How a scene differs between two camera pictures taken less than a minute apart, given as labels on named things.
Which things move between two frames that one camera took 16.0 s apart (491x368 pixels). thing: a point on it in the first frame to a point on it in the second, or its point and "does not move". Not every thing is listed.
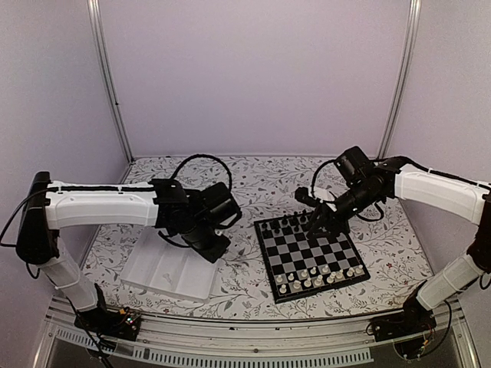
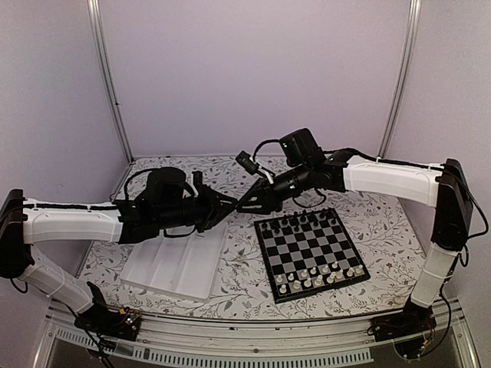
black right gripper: x=324 y=220 to x=265 y=198
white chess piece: x=318 y=281 does not move
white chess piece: x=330 y=280 does not move
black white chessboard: x=298 y=266 does not move
